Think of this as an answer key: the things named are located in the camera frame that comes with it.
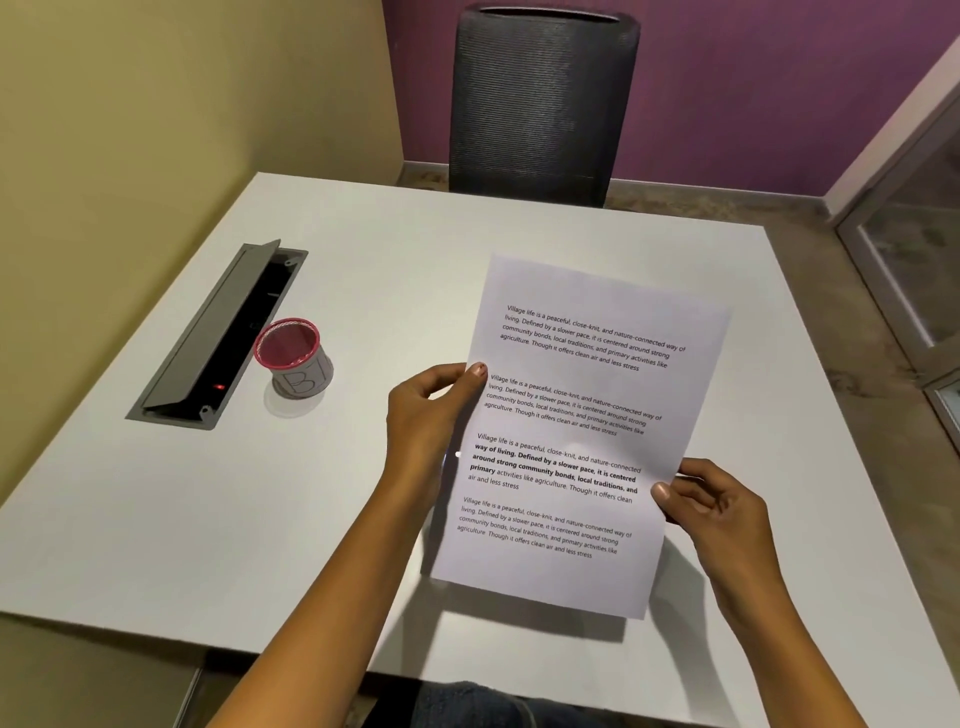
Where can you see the white printed paper sheet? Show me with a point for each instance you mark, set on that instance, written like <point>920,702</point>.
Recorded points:
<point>577,442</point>

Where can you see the person's blue jeans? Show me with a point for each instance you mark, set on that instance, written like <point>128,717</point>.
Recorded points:
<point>487,705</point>

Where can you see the black mesh office chair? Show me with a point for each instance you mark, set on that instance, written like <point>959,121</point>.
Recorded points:
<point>540,105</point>

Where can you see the person's left thumb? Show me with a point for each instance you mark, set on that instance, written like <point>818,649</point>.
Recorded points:
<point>454,376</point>

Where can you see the person's right thumb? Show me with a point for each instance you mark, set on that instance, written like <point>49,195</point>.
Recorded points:
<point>681,501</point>

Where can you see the person's right hand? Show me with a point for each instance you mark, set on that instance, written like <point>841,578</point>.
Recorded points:
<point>720,517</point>

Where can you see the person's left hand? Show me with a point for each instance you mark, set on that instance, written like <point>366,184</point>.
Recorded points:
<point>420,427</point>

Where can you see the pink mesh pen cup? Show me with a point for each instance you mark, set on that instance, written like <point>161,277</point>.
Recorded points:
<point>294,360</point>

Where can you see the person's right forearm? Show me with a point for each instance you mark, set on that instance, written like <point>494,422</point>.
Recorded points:
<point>787,652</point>

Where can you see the glass door with white frame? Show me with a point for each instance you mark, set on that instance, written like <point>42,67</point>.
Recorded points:
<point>907,247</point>

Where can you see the person's left forearm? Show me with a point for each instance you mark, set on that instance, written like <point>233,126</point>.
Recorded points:
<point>315,615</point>

